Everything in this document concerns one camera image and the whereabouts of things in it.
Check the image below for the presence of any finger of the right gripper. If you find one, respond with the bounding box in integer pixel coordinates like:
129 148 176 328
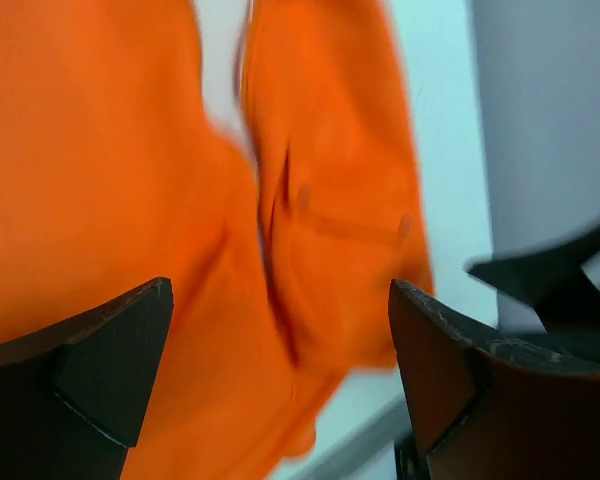
467 220 600 338

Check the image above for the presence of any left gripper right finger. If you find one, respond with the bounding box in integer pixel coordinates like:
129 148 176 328
389 280 600 479

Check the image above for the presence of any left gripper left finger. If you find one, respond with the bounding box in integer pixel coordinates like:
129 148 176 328
0 278 174 480

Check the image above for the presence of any orange jacket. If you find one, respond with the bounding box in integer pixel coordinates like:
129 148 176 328
0 1 432 479

